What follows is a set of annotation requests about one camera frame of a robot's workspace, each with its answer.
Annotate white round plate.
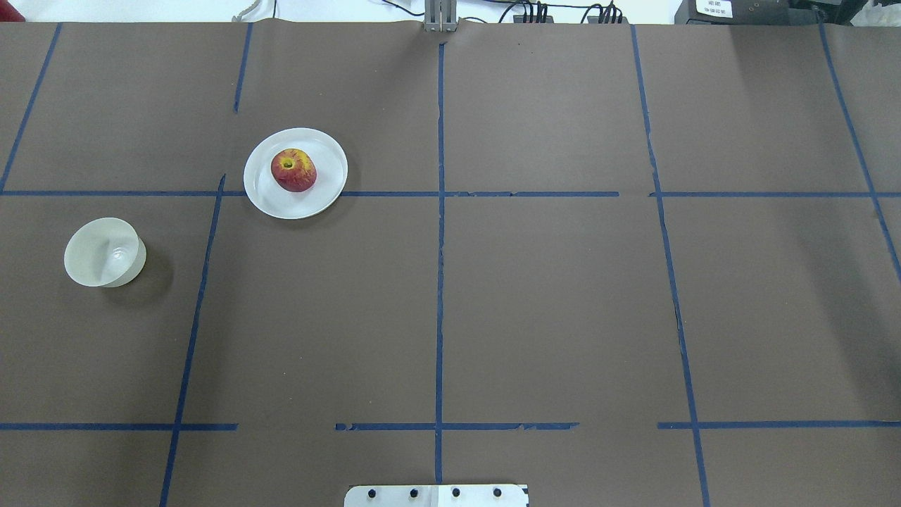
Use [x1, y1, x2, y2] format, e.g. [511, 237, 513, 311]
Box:
[244, 127, 348, 220]

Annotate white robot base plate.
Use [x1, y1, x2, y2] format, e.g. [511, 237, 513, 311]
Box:
[344, 484, 530, 506]

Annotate white plastic bowl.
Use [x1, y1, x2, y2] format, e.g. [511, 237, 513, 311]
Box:
[63, 216, 147, 288]

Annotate black device with label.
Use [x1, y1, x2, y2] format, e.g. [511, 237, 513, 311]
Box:
[673, 1, 823, 26]

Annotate red yellow apple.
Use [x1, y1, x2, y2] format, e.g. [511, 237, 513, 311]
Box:
[270, 148, 317, 193]

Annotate grey aluminium frame post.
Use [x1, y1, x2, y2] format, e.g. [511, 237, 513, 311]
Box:
[424, 0, 459, 32]

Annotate brown paper table cover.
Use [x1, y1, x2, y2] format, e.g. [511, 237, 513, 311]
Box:
[2, 20, 899, 506]

